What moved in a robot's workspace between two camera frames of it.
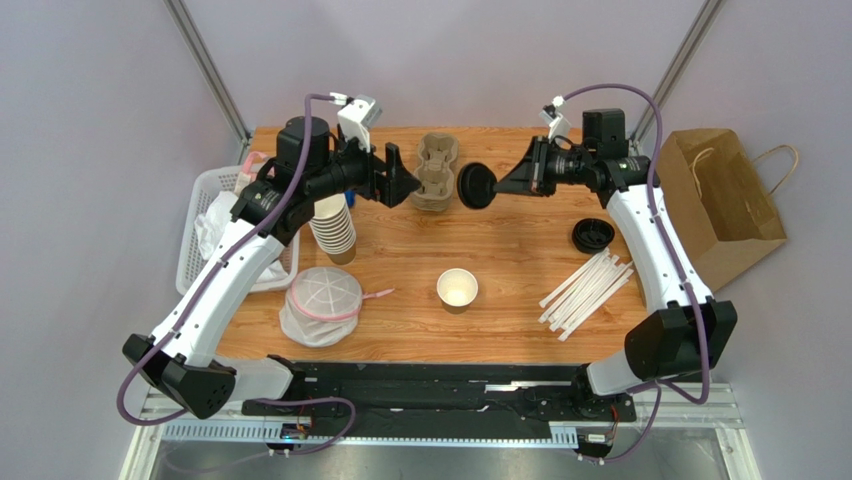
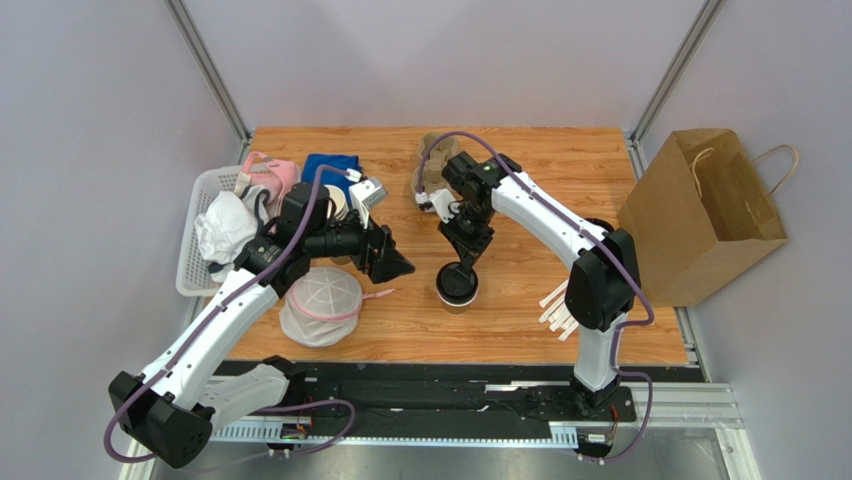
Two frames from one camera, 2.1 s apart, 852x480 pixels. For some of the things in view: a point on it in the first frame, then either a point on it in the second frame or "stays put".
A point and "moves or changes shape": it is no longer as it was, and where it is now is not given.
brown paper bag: x=719 y=200 stays put
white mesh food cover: x=322 y=307 stays put
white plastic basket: x=193 y=254 stays put
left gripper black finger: x=399 y=181 to x=390 y=266
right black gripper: x=539 y=167 to x=470 y=235
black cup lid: x=475 y=185 moves or changes shape
